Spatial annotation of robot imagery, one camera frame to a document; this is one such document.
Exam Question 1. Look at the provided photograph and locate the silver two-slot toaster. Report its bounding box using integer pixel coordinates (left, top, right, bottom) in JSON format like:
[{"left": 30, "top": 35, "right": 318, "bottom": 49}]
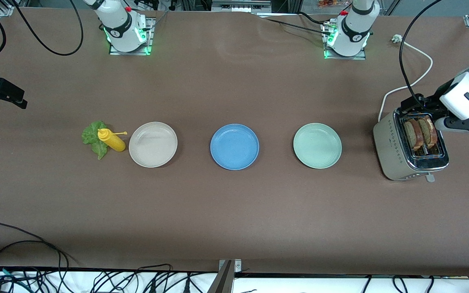
[{"left": 373, "top": 107, "right": 450, "bottom": 182}]

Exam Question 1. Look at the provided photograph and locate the black base cable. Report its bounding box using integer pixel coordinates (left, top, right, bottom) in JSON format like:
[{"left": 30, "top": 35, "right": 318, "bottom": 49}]
[{"left": 255, "top": 11, "right": 333, "bottom": 38}]

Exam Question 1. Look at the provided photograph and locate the white toaster power cable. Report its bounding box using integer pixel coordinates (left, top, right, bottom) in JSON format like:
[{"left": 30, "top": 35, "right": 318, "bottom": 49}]
[{"left": 378, "top": 34, "right": 434, "bottom": 122}]

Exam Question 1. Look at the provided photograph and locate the black looped cable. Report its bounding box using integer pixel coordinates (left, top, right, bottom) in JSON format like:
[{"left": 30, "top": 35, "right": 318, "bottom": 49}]
[
  {"left": 0, "top": 240, "right": 62, "bottom": 271},
  {"left": 0, "top": 222, "right": 70, "bottom": 269}
]

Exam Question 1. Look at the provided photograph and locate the yellow mustard squeeze bottle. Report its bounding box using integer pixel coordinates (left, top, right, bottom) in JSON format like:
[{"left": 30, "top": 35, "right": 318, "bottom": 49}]
[{"left": 97, "top": 128, "right": 128, "bottom": 152}]

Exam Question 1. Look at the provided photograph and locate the metal bracket profile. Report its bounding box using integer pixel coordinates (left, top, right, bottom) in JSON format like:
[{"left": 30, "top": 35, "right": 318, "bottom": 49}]
[{"left": 208, "top": 259, "right": 242, "bottom": 293}]

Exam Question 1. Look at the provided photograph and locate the beige round plate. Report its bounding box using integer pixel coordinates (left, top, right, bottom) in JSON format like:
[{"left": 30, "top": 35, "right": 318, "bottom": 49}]
[{"left": 129, "top": 122, "right": 178, "bottom": 168}]

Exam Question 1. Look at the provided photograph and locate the green round plate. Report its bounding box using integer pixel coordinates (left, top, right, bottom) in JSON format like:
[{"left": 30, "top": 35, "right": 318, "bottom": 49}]
[{"left": 293, "top": 123, "right": 342, "bottom": 169}]

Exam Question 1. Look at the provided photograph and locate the green lettuce leaf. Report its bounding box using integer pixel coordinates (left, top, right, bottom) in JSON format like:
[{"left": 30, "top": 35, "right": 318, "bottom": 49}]
[{"left": 81, "top": 121, "right": 111, "bottom": 160}]

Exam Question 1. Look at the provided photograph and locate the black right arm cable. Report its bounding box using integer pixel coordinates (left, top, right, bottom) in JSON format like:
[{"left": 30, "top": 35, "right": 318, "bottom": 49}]
[{"left": 13, "top": 0, "right": 84, "bottom": 57}]

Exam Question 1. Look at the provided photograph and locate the grey metal box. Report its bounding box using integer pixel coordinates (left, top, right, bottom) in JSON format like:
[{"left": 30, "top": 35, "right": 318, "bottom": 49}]
[{"left": 211, "top": 0, "right": 272, "bottom": 13}]

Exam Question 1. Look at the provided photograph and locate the toasted bread slice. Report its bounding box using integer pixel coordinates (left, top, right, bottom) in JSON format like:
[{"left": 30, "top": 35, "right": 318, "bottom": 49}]
[
  {"left": 403, "top": 119, "right": 423, "bottom": 152},
  {"left": 418, "top": 117, "right": 438, "bottom": 149}
]

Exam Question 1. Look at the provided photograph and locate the blue round plate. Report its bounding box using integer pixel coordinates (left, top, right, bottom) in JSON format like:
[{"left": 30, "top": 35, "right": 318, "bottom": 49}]
[{"left": 210, "top": 124, "right": 260, "bottom": 171}]

